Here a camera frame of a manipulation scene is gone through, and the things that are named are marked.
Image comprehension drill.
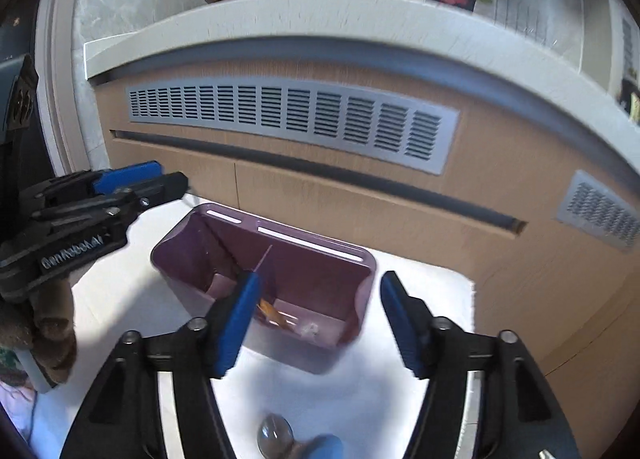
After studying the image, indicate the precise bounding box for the blue plastic utensil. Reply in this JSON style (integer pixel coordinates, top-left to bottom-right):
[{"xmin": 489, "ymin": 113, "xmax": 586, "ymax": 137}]
[{"xmin": 300, "ymin": 434, "xmax": 345, "ymax": 459}]

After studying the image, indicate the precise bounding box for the purple utensil holder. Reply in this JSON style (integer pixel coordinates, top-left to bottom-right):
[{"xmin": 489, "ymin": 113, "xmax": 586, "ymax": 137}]
[{"xmin": 150, "ymin": 204, "xmax": 377, "ymax": 375}]

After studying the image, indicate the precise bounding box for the metal spoon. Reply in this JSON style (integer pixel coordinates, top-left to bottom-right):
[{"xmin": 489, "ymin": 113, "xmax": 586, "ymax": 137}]
[{"xmin": 256, "ymin": 414, "xmax": 296, "ymax": 459}]

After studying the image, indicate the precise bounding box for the person's left hand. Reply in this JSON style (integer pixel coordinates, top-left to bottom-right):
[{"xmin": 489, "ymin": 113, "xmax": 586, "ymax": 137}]
[{"xmin": 0, "ymin": 269, "xmax": 78, "ymax": 385}]

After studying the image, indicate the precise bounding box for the white table cloth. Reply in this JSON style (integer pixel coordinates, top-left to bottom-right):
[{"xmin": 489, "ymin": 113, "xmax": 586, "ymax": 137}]
[{"xmin": 25, "ymin": 194, "xmax": 476, "ymax": 459}]

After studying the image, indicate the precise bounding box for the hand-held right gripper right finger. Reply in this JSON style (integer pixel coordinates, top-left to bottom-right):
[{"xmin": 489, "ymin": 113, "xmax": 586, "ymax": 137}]
[{"xmin": 380, "ymin": 270, "xmax": 583, "ymax": 459}]

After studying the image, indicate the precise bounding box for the short silver vent grille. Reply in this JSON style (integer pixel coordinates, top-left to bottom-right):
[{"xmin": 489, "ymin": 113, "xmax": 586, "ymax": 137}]
[{"xmin": 556, "ymin": 170, "xmax": 640, "ymax": 252}]

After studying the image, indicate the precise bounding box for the black refrigerator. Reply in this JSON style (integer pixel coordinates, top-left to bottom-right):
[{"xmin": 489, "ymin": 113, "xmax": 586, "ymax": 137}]
[{"xmin": 0, "ymin": 4, "xmax": 41, "ymax": 180}]

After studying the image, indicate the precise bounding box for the long silver vent grille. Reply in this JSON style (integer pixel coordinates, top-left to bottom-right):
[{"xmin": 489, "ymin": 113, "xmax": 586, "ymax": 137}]
[{"xmin": 125, "ymin": 74, "xmax": 461, "ymax": 176}]

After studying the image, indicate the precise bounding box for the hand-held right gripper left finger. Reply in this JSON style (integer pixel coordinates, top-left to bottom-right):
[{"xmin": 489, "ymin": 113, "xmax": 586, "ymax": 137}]
[{"xmin": 60, "ymin": 271, "xmax": 263, "ymax": 459}]

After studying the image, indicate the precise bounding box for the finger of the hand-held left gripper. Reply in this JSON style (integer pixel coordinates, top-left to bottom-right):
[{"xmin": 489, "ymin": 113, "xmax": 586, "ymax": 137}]
[
  {"xmin": 92, "ymin": 162, "xmax": 163, "ymax": 195},
  {"xmin": 134, "ymin": 172, "xmax": 190, "ymax": 211}
]

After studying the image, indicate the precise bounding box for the wooden chopstick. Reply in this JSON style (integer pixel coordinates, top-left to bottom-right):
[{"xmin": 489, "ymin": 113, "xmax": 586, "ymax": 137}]
[{"xmin": 257, "ymin": 299, "xmax": 296, "ymax": 330}]

